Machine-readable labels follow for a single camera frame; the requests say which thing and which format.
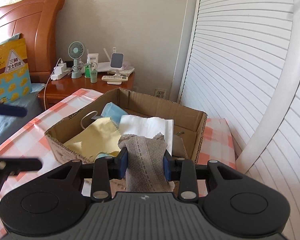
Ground grey sachet pouch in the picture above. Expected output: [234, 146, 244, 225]
[118, 133, 174, 192]

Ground yellow lens cloth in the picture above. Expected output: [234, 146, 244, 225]
[64, 118, 121, 161]

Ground white cloth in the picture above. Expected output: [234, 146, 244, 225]
[119, 115, 174, 154]

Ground yellow snack bag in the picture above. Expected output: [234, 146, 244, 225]
[0, 33, 32, 102]

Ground pink checkered tablecloth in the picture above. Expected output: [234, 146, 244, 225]
[0, 88, 239, 240]

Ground brown cardboard box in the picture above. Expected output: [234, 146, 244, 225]
[45, 88, 207, 164]

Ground blue face mask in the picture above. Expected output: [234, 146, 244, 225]
[80, 102, 128, 129]

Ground wooden nightstand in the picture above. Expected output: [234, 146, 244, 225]
[38, 73, 135, 109]

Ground white power strip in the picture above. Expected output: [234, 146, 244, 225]
[50, 58, 70, 81]

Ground white remote control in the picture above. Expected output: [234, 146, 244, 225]
[102, 75, 128, 85]

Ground wooden bed headboard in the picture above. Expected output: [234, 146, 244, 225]
[0, 0, 65, 83]

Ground green mini desk fan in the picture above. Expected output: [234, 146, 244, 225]
[68, 41, 85, 79]

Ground green sanitizer bottle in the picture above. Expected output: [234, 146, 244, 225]
[84, 63, 90, 78]

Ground white wifi router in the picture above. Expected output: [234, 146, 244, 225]
[97, 48, 112, 72]

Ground phone stand with mirror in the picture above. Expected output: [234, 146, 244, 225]
[110, 47, 124, 75]

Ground white louvered closet door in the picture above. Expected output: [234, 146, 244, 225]
[178, 0, 300, 239]

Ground wall power socket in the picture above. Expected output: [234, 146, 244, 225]
[154, 88, 167, 99]

